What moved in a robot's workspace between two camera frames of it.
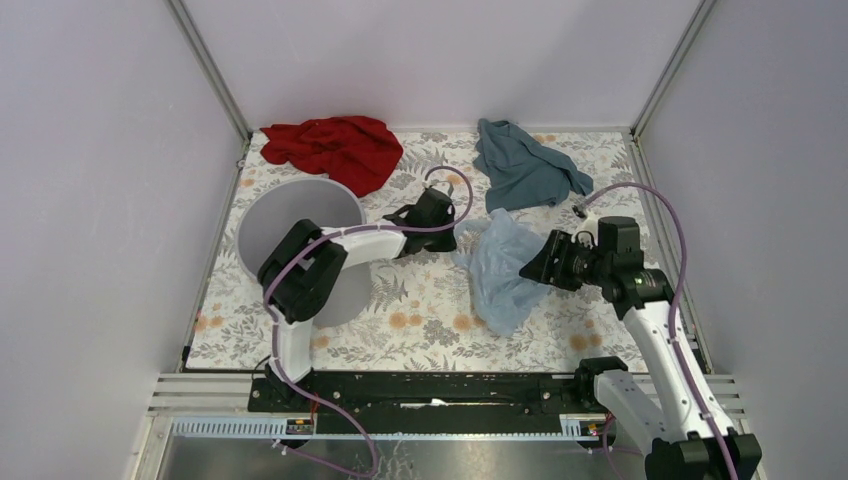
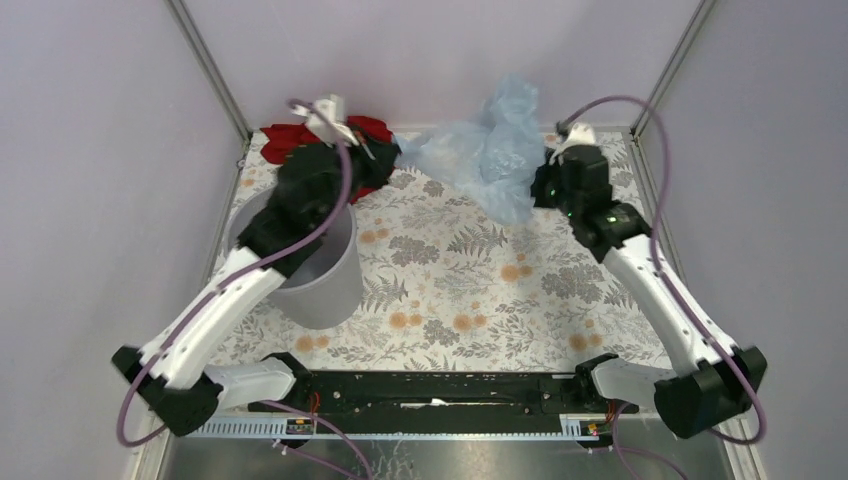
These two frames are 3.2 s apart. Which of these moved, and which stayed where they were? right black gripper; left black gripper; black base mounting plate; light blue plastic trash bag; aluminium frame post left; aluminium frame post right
Moved: right black gripper; left black gripper; light blue plastic trash bag
Stayed: aluminium frame post left; black base mounting plate; aluminium frame post right
